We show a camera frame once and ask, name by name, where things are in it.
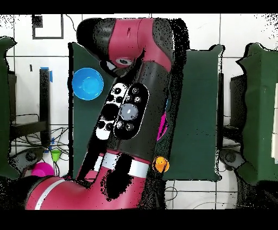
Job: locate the large pink bowl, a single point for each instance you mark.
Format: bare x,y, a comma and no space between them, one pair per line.
162,128

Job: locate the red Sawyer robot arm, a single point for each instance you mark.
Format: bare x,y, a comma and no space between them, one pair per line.
156,86

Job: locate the orange cup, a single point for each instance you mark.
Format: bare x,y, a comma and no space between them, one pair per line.
162,164

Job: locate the dark green table cloth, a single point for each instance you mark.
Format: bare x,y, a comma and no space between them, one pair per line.
195,108

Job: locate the small green cup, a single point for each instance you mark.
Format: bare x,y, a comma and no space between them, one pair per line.
55,154

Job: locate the blue tape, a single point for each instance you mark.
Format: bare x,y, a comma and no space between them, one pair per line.
51,77

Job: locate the black box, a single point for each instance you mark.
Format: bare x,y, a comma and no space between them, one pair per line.
237,102

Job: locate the black equipment base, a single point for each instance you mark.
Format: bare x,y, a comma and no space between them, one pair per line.
28,156
231,157

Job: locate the pink cup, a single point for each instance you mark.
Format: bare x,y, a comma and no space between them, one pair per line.
42,170

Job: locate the green cloth covered table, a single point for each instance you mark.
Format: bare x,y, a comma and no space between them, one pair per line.
258,108
4,54

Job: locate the black post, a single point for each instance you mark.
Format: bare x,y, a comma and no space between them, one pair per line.
220,104

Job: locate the black stand frame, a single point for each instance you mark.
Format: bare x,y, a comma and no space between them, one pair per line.
44,104

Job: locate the dark square floor frame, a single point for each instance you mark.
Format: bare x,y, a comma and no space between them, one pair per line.
37,21

